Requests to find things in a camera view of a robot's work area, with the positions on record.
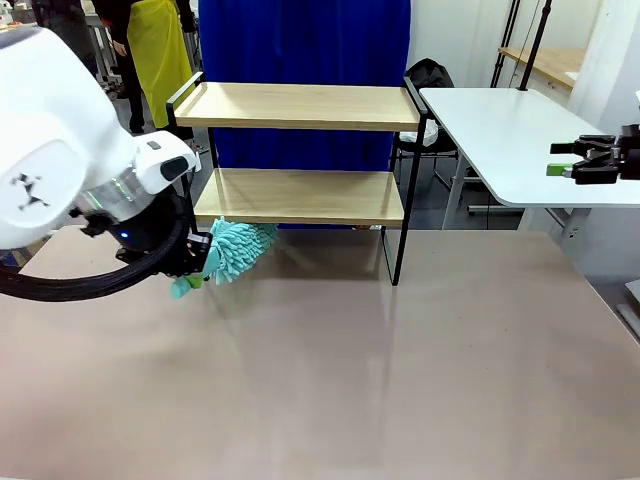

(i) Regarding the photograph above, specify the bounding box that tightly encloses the black chair with backpack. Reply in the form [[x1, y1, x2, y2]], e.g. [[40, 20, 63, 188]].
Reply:
[[388, 58, 461, 176]]

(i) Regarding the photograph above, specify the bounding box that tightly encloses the wooden shelf with black frame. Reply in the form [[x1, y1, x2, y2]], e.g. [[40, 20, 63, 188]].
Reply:
[[166, 71, 432, 287]]

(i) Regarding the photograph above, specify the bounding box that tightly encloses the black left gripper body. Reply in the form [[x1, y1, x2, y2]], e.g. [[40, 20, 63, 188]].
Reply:
[[114, 192, 196, 277]]

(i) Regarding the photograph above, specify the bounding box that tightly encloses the blue curtain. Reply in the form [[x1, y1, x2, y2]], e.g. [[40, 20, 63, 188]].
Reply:
[[197, 0, 411, 231]]

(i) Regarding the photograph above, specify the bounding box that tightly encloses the thick black stand pole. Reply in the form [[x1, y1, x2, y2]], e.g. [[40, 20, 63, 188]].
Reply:
[[517, 0, 554, 92]]

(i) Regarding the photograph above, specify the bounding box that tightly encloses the white plastic bag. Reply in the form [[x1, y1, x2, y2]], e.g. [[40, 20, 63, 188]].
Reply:
[[399, 119, 440, 147]]

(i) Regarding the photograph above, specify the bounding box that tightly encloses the person in yellow apron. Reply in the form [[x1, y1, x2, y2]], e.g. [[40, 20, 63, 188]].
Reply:
[[92, 0, 206, 151]]

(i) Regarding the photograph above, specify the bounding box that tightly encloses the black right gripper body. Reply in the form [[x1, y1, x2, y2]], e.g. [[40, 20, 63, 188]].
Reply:
[[613, 124, 640, 182]]

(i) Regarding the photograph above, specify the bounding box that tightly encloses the teal chenille duster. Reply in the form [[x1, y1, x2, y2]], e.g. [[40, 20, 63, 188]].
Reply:
[[170, 216, 280, 301]]

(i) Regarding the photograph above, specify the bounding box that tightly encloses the thin black tripod stand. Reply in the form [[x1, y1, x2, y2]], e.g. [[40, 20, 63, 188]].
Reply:
[[490, 0, 522, 89]]

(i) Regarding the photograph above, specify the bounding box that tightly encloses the grey metal frame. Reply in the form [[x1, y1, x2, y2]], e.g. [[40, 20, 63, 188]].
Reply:
[[613, 278, 640, 346]]

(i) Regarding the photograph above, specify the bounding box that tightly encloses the large white table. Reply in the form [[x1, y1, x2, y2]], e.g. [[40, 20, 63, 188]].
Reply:
[[418, 87, 640, 247]]

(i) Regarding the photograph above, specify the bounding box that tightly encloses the person in dark clothes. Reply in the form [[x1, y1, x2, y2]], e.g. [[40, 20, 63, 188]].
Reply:
[[32, 0, 104, 76]]

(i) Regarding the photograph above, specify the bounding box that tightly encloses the light wooden table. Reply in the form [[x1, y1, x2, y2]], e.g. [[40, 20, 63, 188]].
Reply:
[[498, 47, 587, 90]]

